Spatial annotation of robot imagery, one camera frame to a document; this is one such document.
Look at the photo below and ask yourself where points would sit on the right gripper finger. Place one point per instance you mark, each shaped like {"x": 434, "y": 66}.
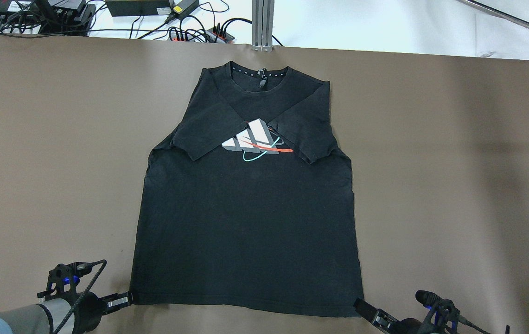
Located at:
{"x": 378, "y": 318}

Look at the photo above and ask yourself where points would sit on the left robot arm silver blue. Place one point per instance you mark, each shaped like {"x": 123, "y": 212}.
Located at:
{"x": 32, "y": 319}

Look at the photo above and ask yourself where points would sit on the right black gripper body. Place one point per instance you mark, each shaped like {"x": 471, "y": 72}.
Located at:
{"x": 407, "y": 325}

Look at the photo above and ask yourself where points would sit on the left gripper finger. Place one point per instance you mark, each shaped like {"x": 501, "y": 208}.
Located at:
{"x": 115, "y": 302}

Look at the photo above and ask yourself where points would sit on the black t-shirt with logo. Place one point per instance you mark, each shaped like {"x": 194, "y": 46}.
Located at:
{"x": 248, "y": 202}

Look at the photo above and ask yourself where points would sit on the aluminium frame cage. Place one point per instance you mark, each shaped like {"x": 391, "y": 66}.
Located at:
{"x": 262, "y": 25}

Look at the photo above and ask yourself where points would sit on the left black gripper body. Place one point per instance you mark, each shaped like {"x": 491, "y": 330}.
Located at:
{"x": 90, "y": 307}

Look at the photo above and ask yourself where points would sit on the grey orange usb hub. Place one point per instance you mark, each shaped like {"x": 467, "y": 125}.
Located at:
{"x": 175, "y": 34}
{"x": 217, "y": 35}

